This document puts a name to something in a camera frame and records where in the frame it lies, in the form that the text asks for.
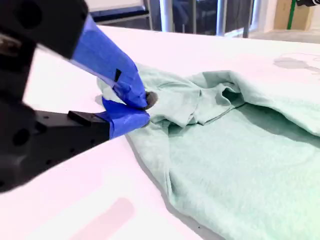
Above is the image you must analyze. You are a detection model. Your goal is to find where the green pole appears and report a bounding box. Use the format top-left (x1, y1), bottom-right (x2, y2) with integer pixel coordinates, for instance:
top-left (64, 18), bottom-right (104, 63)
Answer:
top-left (286, 0), bottom-right (298, 30)

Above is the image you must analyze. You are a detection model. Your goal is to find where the grey metal post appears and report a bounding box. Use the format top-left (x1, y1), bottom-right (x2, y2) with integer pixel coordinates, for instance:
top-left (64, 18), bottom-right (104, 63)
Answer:
top-left (159, 0), bottom-right (174, 33)
top-left (215, 0), bottom-right (228, 36)

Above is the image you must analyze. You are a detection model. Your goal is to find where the pale green T-shirt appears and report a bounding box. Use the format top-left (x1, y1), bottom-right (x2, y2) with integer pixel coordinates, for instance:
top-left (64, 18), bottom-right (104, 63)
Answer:
top-left (96, 62), bottom-right (320, 240)

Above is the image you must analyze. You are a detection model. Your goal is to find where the dark blue bench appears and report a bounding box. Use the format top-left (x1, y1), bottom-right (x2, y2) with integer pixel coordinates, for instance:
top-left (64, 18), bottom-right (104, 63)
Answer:
top-left (87, 4), bottom-right (153, 25)

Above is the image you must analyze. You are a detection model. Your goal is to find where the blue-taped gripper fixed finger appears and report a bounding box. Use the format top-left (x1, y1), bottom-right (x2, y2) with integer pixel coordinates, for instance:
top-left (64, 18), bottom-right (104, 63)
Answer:
top-left (34, 96), bottom-right (151, 176)

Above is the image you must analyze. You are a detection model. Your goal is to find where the cardboard box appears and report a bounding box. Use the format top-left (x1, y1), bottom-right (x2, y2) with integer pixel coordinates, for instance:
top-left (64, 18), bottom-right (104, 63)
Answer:
top-left (273, 0), bottom-right (314, 33)

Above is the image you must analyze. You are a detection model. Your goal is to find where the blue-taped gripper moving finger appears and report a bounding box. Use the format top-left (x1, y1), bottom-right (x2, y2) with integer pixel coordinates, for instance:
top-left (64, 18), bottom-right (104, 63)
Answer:
top-left (9, 0), bottom-right (159, 111)

